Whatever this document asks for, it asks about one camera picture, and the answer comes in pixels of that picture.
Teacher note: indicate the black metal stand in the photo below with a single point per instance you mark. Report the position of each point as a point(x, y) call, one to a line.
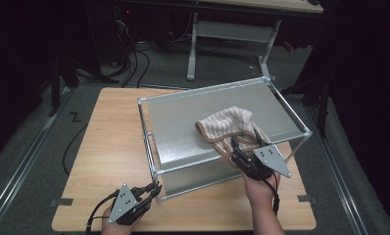
point(55, 91)

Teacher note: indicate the grey two-tier metal rack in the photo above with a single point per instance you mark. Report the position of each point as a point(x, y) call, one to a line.
point(183, 130)

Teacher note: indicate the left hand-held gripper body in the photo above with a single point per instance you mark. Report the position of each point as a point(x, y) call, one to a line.
point(124, 204)

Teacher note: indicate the person's left hand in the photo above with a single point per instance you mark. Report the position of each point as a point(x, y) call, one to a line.
point(113, 230)

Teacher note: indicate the grey tape piece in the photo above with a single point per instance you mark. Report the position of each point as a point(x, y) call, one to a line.
point(61, 202)
point(306, 198)

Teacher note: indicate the person's right hand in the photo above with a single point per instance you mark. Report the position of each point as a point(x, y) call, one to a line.
point(261, 194)

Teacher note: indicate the white-legged desk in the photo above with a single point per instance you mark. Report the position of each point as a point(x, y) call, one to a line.
point(235, 31)

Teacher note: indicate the metal floor rail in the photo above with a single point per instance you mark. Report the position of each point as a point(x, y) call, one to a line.
point(335, 173)
point(18, 173)

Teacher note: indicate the small red object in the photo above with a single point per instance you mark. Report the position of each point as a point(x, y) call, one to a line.
point(288, 46)

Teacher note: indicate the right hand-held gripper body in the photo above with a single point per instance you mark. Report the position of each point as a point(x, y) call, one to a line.
point(269, 160)

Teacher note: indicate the striped beige towel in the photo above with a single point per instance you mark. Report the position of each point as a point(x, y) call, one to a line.
point(225, 122)

